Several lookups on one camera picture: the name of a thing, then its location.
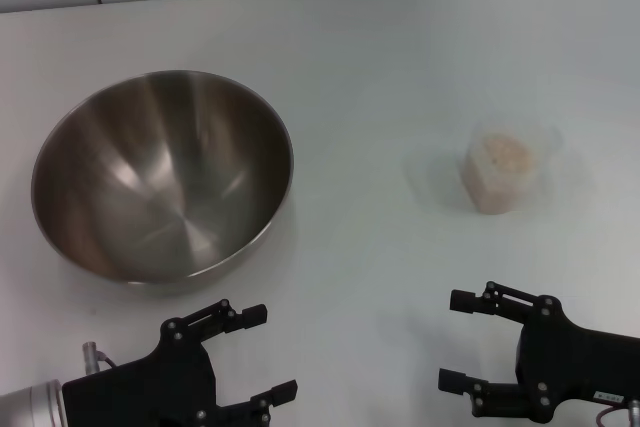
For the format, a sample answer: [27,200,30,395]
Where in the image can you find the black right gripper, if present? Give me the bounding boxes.
[438,280,640,422]

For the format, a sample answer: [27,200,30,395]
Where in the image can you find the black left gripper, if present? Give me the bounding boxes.
[62,299,299,427]

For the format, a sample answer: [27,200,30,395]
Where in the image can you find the large stainless steel bowl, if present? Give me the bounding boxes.
[30,69,295,297]

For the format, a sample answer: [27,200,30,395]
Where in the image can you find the rice grains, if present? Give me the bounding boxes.
[464,132,534,216]

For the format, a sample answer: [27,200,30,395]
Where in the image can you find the clear plastic cup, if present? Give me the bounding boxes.
[462,119,564,216]

